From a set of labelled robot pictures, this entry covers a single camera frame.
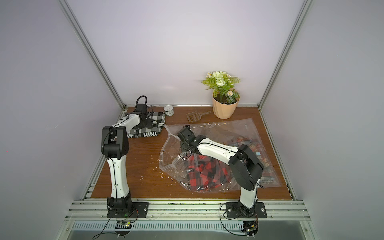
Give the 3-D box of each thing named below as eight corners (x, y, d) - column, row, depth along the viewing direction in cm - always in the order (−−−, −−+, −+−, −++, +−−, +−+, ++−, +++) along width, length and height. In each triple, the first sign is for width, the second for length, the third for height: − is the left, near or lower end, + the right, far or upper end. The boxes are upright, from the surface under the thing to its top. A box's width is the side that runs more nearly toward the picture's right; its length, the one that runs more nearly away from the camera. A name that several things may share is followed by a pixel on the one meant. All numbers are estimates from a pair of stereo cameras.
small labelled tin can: (163, 116, 114) (162, 112, 111) (165, 108, 120) (164, 104, 117) (173, 116, 114) (173, 112, 111) (174, 107, 120) (174, 104, 117)
